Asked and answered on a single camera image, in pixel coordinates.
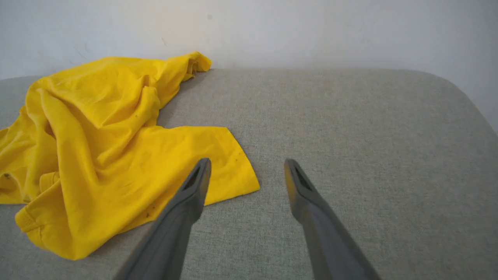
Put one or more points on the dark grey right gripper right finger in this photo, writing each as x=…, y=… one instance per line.
x=327, y=241

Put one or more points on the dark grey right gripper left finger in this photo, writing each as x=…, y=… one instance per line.
x=171, y=233

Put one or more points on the yellow tiger face t-shirt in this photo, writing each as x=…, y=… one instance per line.
x=116, y=155

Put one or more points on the grey fabric sofa seat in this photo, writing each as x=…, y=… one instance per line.
x=369, y=136

